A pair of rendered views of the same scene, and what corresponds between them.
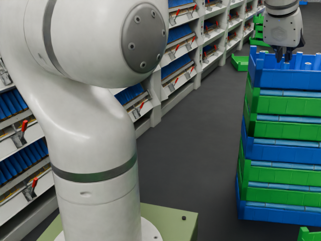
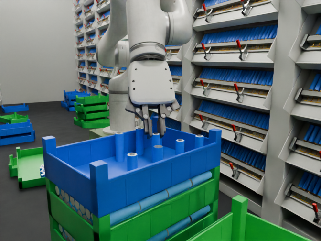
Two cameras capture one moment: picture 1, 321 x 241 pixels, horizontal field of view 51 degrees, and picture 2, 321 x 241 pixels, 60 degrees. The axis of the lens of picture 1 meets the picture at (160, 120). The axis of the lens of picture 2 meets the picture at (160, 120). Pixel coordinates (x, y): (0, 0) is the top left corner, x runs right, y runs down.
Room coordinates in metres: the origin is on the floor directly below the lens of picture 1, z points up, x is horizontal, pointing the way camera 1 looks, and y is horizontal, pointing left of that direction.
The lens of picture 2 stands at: (1.38, -0.82, 0.70)
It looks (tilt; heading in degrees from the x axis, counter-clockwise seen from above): 13 degrees down; 128
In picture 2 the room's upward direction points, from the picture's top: straight up
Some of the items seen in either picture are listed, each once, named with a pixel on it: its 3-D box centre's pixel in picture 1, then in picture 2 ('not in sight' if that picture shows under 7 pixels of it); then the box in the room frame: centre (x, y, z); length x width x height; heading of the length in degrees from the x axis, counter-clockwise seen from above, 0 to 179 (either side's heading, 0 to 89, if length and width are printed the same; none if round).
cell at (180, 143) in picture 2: (278, 61); (179, 154); (1.08, -0.38, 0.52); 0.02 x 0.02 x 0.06
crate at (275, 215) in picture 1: (279, 196); not in sight; (1.01, -0.43, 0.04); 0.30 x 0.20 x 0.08; 82
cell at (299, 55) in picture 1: (298, 62); (158, 163); (1.07, -0.44, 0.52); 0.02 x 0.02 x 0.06
